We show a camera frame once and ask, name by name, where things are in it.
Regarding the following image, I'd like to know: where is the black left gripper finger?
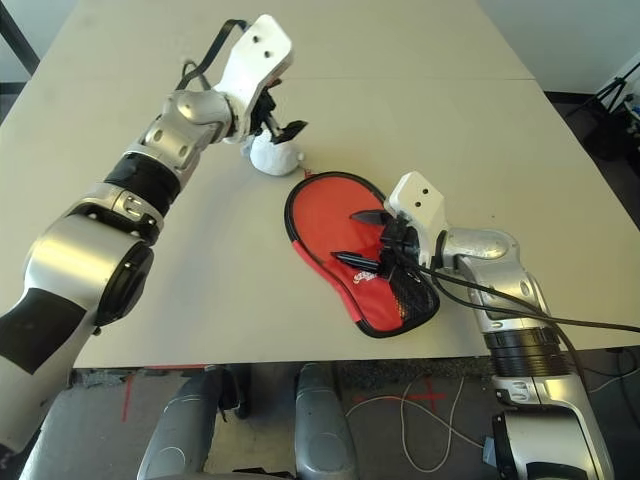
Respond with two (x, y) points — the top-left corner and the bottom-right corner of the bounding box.
(273, 119), (309, 146)

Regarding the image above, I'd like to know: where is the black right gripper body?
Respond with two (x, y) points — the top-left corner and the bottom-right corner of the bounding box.
(379, 217), (421, 276)

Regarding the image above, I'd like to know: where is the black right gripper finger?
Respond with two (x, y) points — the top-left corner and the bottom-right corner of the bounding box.
(330, 249), (386, 270)
(349, 209), (386, 226)

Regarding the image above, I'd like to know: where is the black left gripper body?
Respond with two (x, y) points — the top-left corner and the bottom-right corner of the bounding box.
(252, 87), (280, 135)

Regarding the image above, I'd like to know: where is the red black paddle case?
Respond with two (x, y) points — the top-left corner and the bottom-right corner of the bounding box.
(283, 169), (442, 340)

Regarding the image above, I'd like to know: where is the dark speckled foam mat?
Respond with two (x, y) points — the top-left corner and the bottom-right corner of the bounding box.
(339, 357), (494, 397)

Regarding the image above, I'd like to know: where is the grey robot right leg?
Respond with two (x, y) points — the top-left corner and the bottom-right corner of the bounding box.
(294, 362), (357, 480)

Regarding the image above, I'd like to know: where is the grey robot leg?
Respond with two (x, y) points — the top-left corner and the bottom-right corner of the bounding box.
(294, 362), (357, 480)
(137, 369), (222, 480)

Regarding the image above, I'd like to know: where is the grey robot left leg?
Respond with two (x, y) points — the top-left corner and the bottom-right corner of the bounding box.
(137, 369), (222, 480)

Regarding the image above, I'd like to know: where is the tall black tripod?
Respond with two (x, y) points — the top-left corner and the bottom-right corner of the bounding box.
(564, 57), (640, 119)

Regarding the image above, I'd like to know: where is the speckled grey foam mat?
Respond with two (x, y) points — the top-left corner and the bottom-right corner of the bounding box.
(72, 367), (130, 390)

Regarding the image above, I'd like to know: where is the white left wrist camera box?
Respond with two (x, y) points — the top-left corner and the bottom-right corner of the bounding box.
(217, 13), (295, 146)

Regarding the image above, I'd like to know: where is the black left wrist ribbon cable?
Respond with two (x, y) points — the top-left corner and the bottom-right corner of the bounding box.
(178, 18), (249, 91)

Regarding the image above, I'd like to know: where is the black right wrist braided cable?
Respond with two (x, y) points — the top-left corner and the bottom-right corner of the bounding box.
(409, 234), (640, 374)

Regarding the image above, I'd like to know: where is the looped white floor cable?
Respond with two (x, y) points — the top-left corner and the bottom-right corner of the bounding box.
(346, 374), (497, 467)

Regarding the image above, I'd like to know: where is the black metal table frame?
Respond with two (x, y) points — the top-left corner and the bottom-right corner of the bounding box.
(0, 0), (42, 77)

